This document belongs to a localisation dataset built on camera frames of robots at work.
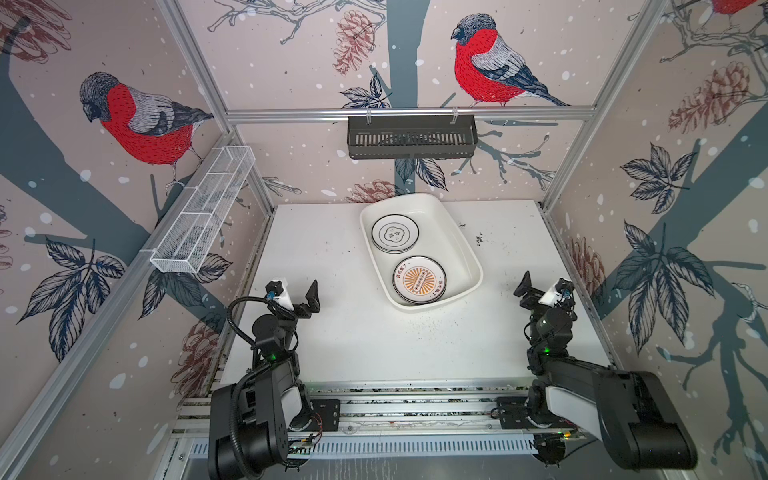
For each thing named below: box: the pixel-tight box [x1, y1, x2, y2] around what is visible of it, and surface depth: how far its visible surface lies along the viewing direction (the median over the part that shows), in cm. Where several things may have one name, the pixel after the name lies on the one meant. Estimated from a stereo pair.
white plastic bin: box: [360, 193, 484, 311], surface depth 108 cm
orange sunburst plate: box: [392, 255, 447, 304], surface depth 100 cm
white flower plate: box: [371, 213, 420, 254], surface depth 112 cm
